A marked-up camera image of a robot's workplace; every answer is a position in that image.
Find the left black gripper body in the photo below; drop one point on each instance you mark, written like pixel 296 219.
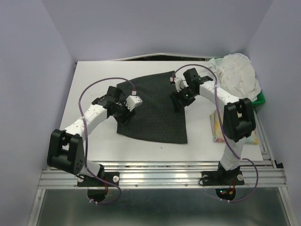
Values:
pixel 122 114

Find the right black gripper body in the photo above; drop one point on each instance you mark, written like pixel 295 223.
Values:
pixel 185 95

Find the dark grey dotted skirt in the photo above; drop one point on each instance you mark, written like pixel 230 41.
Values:
pixel 155 120

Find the floral pastel skirt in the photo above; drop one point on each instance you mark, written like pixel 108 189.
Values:
pixel 217 133

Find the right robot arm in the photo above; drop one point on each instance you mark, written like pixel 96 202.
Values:
pixel 235 115

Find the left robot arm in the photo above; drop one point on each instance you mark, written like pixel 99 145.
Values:
pixel 66 147

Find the white skirt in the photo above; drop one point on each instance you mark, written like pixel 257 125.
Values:
pixel 236 75

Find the green plastic basket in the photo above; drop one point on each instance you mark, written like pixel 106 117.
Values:
pixel 259 101

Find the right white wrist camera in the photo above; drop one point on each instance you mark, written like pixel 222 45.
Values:
pixel 179 83

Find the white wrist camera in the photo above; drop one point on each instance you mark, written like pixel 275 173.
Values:
pixel 179 83
pixel 132 102

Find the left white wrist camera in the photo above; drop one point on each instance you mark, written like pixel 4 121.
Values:
pixel 132 102

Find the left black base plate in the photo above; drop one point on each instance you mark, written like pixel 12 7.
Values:
pixel 111 177

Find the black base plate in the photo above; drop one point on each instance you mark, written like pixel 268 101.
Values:
pixel 213 178
pixel 111 177

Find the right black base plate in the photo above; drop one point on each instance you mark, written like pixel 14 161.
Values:
pixel 213 178

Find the aluminium rail frame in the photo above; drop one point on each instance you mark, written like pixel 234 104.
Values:
pixel 170 175

